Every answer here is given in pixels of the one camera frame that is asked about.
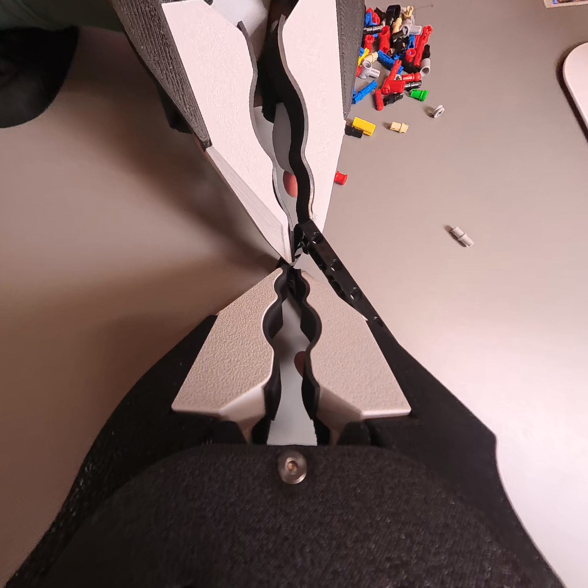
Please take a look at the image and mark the black lego frame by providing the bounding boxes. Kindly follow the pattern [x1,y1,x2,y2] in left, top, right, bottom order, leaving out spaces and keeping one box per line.
[288,220,385,329]

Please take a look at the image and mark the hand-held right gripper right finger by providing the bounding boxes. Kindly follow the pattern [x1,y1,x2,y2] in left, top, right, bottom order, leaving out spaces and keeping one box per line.
[296,270,412,444]

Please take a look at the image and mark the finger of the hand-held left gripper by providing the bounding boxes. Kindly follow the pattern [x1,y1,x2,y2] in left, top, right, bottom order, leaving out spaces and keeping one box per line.
[161,0,295,264]
[277,0,346,235]

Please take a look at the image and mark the white book stand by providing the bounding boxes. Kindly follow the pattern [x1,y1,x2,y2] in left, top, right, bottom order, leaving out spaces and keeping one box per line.
[562,43,588,144]

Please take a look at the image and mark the pile of lego pieces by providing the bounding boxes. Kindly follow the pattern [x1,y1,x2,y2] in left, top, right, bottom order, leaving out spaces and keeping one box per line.
[334,4,446,186]

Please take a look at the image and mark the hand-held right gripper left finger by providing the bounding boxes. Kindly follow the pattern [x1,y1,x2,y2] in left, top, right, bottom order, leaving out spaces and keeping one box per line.
[171,268,291,444]

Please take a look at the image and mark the person's left hand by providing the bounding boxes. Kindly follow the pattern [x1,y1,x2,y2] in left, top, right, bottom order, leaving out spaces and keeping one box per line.
[257,89,309,379]

